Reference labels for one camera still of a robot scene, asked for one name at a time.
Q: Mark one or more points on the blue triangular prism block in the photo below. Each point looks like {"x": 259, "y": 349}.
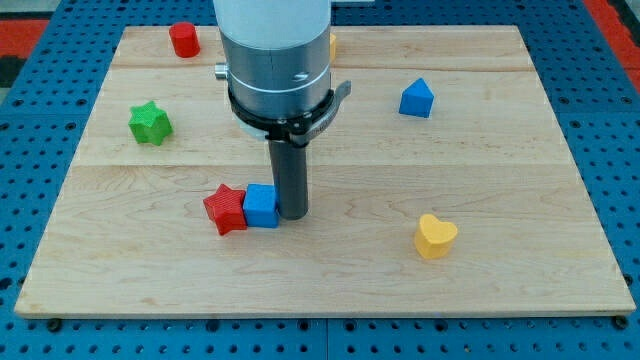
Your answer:
{"x": 417, "y": 99}

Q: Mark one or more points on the red star block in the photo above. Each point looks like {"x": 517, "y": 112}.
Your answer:
{"x": 225, "y": 209}

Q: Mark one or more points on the light wooden board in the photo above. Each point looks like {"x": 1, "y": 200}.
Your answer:
{"x": 129, "y": 236}

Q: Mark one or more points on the red cylinder block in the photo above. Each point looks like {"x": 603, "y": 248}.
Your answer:
{"x": 184, "y": 39}

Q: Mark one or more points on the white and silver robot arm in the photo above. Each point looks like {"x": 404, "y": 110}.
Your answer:
{"x": 278, "y": 60}

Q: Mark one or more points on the green star block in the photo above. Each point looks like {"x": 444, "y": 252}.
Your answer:
{"x": 149, "y": 124}

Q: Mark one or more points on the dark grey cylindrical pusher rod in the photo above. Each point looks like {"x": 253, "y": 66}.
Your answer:
{"x": 289, "y": 169}

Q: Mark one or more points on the yellow heart block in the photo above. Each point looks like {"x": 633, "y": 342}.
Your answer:
{"x": 434, "y": 238}

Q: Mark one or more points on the yellow block behind arm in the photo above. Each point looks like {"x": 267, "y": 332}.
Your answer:
{"x": 332, "y": 47}

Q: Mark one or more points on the blue cube block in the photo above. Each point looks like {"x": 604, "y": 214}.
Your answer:
{"x": 260, "y": 206}

